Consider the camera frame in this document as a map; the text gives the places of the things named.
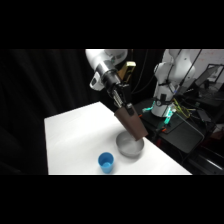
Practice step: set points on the black robot stand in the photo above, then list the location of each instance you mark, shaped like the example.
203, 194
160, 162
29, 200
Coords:
181, 133

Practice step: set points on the grey bowl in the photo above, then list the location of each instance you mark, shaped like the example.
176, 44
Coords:
128, 148

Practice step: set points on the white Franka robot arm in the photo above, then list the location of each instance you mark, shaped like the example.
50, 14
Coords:
100, 61

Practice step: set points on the dark laptop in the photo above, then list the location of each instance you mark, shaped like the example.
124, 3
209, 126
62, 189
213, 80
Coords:
208, 76

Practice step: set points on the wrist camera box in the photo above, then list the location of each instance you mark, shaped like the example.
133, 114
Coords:
128, 70

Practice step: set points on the white board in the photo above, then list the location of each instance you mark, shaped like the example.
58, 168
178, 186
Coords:
213, 58

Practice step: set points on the blue cup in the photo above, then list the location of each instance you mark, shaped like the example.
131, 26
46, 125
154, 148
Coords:
106, 163

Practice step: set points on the black curtain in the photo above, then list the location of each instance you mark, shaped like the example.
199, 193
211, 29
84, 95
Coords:
43, 83

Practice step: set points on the brown cup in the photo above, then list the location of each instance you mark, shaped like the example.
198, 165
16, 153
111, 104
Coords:
132, 126

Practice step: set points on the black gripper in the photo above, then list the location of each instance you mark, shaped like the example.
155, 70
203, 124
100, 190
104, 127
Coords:
112, 81

